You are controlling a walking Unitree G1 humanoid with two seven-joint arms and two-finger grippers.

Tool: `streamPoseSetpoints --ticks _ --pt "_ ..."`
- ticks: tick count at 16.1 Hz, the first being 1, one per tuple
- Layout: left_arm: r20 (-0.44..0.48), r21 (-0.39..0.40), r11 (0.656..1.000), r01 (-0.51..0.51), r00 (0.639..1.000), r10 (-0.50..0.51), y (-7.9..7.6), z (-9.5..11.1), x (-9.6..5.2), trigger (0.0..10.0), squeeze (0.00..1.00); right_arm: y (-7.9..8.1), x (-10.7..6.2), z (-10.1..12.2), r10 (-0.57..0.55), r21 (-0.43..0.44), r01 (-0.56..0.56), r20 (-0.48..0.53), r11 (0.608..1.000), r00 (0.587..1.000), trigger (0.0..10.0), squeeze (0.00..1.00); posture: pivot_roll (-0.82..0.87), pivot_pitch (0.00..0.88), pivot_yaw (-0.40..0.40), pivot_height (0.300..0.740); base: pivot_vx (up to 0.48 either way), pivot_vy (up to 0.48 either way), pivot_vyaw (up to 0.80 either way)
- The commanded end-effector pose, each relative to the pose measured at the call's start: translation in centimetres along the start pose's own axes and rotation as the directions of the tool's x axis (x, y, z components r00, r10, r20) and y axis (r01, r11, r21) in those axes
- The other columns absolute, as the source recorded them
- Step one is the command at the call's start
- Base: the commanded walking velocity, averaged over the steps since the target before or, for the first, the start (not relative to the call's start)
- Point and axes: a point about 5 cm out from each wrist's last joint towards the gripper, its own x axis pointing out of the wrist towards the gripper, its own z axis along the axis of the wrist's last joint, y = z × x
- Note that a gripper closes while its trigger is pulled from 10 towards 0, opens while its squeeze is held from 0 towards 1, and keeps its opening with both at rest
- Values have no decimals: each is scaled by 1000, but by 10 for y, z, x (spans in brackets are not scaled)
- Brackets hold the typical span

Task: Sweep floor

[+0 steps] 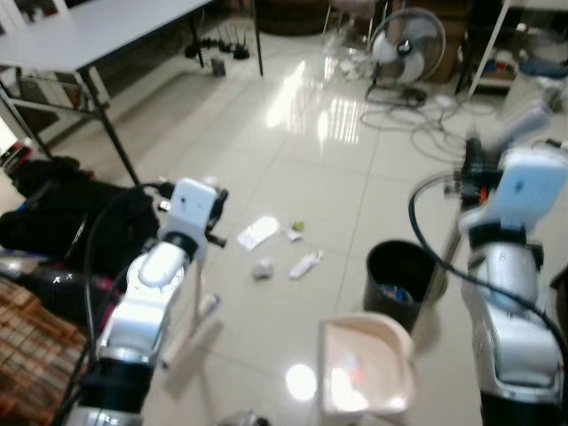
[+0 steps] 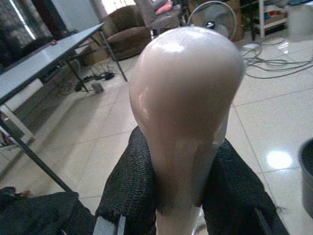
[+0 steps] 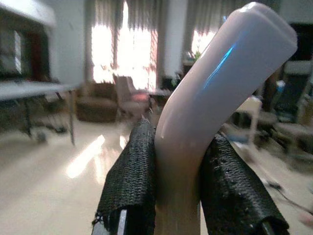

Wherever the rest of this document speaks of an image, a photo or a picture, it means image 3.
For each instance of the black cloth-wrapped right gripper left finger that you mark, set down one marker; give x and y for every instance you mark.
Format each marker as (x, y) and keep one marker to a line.
(132, 176)

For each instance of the white plastic chair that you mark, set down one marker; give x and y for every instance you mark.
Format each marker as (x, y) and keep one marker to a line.
(249, 115)

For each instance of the grey window curtain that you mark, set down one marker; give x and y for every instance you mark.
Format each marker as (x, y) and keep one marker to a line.
(139, 17)

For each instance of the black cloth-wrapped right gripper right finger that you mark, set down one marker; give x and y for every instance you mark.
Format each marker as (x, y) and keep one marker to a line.
(232, 186)

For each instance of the white folding table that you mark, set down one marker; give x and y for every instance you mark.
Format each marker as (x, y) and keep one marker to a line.
(31, 89)

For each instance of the brown upholstered armchair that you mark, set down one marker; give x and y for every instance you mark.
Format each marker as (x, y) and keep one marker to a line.
(96, 102)

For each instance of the pink cushioned wooden chair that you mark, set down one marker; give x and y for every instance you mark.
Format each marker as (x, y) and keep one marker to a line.
(130, 96)

